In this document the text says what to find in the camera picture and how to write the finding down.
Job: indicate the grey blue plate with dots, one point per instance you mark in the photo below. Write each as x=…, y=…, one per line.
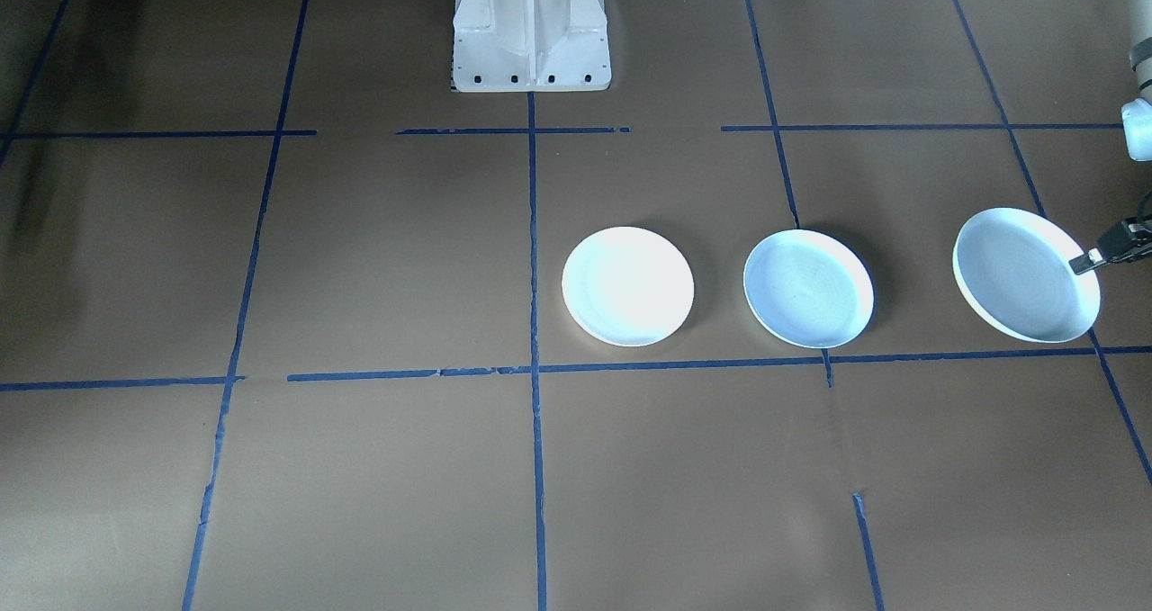
x=1021, y=274

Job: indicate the cream white plate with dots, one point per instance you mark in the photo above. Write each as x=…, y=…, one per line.
x=627, y=285

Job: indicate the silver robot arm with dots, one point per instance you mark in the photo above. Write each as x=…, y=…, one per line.
x=1141, y=125

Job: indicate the light blue plate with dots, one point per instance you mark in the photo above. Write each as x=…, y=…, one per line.
x=808, y=289

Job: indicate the white pedestal with base plate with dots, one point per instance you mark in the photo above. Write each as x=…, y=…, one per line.
x=531, y=26

